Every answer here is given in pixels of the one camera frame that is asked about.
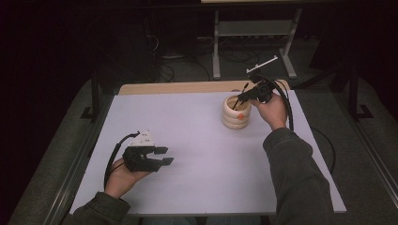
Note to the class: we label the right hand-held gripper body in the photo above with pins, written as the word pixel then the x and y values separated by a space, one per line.
pixel 263 89

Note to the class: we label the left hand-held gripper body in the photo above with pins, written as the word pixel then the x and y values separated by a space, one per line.
pixel 142 139

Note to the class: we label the thin black makeup brush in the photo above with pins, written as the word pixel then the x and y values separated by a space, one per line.
pixel 236 104

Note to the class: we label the cream ringed brush holder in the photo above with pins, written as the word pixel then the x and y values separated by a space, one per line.
pixel 237 120

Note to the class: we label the person's right hand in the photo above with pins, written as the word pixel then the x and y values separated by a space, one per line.
pixel 273 114

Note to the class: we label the person's left hand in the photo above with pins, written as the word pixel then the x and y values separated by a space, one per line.
pixel 122 181

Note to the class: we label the black metal stand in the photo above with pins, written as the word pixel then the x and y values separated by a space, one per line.
pixel 94 100
pixel 353 93

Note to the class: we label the white metal stand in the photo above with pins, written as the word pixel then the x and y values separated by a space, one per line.
pixel 253 28

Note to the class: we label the grey metal floor rail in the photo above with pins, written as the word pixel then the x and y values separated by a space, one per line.
pixel 67 181
pixel 372 153

